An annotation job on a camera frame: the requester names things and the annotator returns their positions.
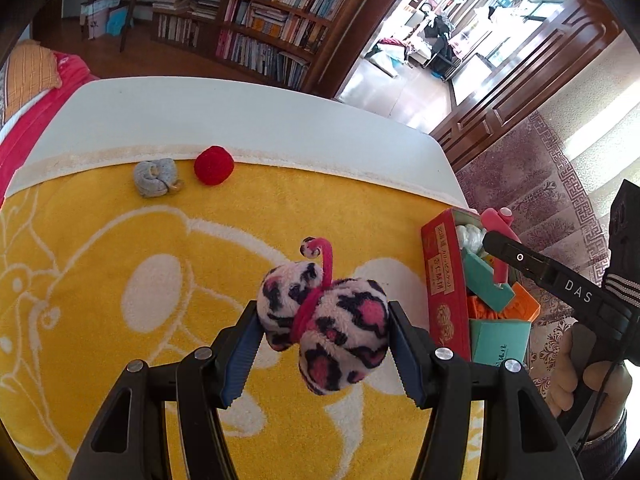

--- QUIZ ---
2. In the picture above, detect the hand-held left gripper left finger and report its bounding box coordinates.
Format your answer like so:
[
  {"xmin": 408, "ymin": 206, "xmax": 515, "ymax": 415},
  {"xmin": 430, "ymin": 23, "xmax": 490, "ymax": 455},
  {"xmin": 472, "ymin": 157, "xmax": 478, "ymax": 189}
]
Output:
[{"xmin": 67, "ymin": 300, "xmax": 266, "ymax": 480}]

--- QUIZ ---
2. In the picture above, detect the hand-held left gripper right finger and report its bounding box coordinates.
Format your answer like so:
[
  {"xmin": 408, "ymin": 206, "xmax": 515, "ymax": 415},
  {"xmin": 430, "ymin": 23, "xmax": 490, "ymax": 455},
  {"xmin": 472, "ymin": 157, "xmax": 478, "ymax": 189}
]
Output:
[{"xmin": 387, "ymin": 300, "xmax": 583, "ymax": 480}]

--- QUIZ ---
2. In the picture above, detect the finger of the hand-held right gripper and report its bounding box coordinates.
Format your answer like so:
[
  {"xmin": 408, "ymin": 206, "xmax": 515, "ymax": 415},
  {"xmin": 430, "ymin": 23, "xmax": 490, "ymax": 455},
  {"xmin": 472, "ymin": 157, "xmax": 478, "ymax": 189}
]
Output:
[{"xmin": 481, "ymin": 230, "xmax": 558, "ymax": 286}]

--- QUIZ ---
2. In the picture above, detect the small teal foam block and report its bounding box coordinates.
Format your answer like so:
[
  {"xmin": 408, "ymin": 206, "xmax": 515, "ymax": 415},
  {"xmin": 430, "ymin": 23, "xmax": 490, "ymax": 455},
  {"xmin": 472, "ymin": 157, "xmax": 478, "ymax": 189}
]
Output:
[{"xmin": 461, "ymin": 247, "xmax": 516, "ymax": 311}]

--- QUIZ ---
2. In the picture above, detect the pink knotted foam curler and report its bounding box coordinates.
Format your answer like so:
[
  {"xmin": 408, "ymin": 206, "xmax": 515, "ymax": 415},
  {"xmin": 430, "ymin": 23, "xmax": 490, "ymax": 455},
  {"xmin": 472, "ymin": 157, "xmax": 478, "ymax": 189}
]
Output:
[{"xmin": 480, "ymin": 207, "xmax": 515, "ymax": 286}]

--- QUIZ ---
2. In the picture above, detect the white plastic bag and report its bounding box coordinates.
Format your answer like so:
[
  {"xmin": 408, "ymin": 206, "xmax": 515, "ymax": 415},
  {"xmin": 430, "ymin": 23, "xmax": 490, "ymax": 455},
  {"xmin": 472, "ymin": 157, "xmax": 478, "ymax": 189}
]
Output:
[{"xmin": 455, "ymin": 221, "xmax": 488, "ymax": 251}]

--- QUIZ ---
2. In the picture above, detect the red tin container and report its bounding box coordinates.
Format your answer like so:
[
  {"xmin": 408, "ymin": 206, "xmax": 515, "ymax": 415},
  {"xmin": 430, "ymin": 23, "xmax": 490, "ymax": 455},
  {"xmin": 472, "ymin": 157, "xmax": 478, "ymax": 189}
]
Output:
[{"xmin": 421, "ymin": 206, "xmax": 543, "ymax": 368}]

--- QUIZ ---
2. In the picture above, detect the pink leopard print plush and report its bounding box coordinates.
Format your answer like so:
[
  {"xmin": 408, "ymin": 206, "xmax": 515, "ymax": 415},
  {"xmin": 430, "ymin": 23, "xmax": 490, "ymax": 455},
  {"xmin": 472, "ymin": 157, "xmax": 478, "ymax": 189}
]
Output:
[{"xmin": 257, "ymin": 236, "xmax": 391, "ymax": 396}]

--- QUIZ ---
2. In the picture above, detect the large teal foam block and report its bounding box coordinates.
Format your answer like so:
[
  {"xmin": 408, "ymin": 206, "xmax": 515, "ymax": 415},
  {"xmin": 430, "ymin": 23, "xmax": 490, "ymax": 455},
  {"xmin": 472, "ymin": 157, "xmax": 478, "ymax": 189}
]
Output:
[{"xmin": 470, "ymin": 319, "xmax": 532, "ymax": 367}]

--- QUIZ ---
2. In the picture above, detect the person's right forearm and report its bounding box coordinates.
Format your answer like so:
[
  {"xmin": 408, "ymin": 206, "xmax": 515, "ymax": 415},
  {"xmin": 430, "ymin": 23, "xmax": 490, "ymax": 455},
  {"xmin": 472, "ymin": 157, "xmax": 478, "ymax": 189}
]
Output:
[{"xmin": 575, "ymin": 410, "xmax": 630, "ymax": 461}]

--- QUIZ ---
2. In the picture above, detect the person's right hand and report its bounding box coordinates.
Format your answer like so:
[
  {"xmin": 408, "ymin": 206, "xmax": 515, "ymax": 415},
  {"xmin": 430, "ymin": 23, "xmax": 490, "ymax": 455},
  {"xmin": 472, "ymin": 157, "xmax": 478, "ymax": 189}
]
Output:
[{"xmin": 545, "ymin": 329, "xmax": 630, "ymax": 443}]

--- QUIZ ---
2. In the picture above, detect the person's black striped clothing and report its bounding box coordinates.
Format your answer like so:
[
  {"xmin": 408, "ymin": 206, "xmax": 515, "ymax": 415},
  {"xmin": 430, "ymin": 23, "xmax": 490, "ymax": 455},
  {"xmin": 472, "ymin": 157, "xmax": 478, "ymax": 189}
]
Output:
[{"xmin": 602, "ymin": 179, "xmax": 640, "ymax": 311}]

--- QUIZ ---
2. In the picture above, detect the purple patterned rug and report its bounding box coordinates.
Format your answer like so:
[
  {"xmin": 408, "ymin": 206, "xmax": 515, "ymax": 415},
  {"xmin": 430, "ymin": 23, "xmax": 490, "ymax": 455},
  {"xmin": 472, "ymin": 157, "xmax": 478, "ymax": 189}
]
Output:
[{"xmin": 452, "ymin": 110, "xmax": 640, "ymax": 411}]

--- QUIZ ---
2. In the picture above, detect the dark wooden cabinet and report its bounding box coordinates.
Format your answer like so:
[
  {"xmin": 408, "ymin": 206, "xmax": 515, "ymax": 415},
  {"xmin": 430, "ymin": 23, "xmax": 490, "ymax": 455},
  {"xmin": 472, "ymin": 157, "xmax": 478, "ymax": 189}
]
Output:
[{"xmin": 430, "ymin": 0, "xmax": 621, "ymax": 171}]

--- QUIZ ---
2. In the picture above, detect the yellow white patterned towel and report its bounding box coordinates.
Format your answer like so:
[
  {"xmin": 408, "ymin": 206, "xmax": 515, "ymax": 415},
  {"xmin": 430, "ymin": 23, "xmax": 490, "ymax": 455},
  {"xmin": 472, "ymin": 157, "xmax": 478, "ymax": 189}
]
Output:
[{"xmin": 0, "ymin": 147, "xmax": 488, "ymax": 480}]

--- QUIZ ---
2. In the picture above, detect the red pompom ball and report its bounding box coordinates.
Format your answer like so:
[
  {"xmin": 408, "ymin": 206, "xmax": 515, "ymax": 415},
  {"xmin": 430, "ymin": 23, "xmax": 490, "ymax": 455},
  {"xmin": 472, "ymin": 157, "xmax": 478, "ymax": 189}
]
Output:
[{"xmin": 194, "ymin": 145, "xmax": 235, "ymax": 187}]

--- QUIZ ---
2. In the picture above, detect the grey rolled sock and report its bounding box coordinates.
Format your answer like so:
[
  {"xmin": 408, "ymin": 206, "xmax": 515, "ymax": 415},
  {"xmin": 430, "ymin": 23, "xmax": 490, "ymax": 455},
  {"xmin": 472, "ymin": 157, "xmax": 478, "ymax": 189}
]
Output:
[{"xmin": 132, "ymin": 158, "xmax": 185, "ymax": 199}]

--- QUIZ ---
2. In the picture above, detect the black garment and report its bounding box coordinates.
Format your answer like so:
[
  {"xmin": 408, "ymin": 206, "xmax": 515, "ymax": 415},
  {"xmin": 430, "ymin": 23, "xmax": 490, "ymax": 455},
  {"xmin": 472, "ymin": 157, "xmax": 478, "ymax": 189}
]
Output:
[{"xmin": 427, "ymin": 15, "xmax": 456, "ymax": 68}]

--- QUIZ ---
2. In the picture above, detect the red blanket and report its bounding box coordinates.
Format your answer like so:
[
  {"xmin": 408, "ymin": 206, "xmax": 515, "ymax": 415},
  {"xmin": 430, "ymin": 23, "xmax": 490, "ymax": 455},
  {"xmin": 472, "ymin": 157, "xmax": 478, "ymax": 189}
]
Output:
[{"xmin": 0, "ymin": 52, "xmax": 101, "ymax": 206}]

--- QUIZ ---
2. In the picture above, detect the wooden bookshelf with books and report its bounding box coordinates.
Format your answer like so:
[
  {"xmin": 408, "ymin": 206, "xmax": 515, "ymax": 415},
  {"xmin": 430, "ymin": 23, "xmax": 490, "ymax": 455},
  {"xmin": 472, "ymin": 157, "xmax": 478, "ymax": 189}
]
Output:
[{"xmin": 150, "ymin": 0, "xmax": 371, "ymax": 91}]

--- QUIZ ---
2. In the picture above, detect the orange plaid pillow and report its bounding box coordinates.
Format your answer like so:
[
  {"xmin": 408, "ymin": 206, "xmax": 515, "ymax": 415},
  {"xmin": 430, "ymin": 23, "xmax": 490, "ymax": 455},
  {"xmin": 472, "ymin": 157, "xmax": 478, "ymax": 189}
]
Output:
[{"xmin": 5, "ymin": 45, "xmax": 63, "ymax": 106}]

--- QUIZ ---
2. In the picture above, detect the blue paper bag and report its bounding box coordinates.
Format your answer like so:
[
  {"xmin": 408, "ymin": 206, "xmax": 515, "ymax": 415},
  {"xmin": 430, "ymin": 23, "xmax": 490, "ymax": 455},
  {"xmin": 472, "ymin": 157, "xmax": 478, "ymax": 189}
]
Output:
[{"xmin": 107, "ymin": 7, "xmax": 135, "ymax": 36}]

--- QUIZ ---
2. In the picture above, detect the white storage box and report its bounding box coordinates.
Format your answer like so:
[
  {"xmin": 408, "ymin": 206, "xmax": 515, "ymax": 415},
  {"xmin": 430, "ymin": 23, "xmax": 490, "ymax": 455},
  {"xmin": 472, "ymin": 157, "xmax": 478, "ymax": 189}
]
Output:
[{"xmin": 80, "ymin": 2, "xmax": 121, "ymax": 41}]

